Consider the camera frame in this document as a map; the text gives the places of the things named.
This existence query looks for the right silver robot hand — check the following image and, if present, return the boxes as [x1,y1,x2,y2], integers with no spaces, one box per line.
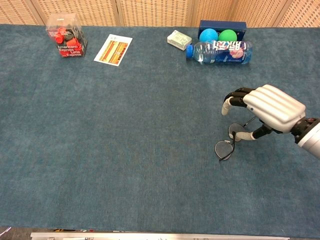
[221,84,307,142]

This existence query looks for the thin-framed eyeglasses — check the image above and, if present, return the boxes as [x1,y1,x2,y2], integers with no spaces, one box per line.
[213,116,257,162]

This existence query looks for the plastic bottle with blue label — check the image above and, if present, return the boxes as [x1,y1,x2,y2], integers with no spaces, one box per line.
[185,39,254,66]

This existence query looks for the green ball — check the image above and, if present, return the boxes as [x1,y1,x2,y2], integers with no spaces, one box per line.
[218,29,238,42]

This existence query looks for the dark blue box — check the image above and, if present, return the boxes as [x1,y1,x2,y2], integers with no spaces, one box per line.
[198,19,248,41]

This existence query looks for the blue ball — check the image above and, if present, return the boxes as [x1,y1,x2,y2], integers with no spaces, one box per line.
[199,28,219,43]

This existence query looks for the small white green box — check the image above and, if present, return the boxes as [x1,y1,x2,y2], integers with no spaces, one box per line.
[166,29,193,52]

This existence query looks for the blue felt table mat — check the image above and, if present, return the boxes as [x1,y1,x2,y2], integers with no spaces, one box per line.
[0,23,320,238]

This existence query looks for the woven rattan folding screen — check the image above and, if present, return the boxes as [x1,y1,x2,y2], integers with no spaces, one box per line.
[0,0,320,28]

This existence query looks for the white card with orange print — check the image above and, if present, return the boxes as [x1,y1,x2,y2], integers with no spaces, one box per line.
[93,33,134,67]

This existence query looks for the clear box with red cups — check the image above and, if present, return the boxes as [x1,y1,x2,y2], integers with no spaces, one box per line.
[45,12,89,59]

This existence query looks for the aluminium rail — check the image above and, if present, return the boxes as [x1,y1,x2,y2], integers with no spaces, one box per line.
[29,231,291,240]

